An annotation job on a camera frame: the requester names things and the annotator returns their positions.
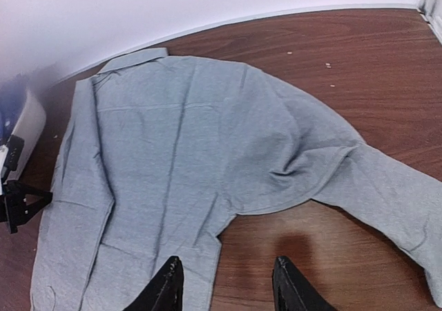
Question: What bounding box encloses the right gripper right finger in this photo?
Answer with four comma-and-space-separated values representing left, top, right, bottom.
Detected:
272, 256, 334, 311

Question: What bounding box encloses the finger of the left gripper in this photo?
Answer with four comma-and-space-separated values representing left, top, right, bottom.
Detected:
2, 180, 52, 234

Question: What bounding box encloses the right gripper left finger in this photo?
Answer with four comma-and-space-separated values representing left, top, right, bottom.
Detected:
124, 256, 184, 311

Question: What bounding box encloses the white plastic basket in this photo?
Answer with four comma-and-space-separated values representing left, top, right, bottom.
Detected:
8, 88, 46, 180

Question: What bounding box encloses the grey long sleeve shirt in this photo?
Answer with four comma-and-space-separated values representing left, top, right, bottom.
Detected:
30, 48, 441, 310

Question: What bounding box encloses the blue plaid shirt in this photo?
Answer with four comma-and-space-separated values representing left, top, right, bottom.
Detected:
1, 75, 26, 144

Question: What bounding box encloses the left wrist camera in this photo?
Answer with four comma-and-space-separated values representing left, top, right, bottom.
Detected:
1, 135, 25, 196

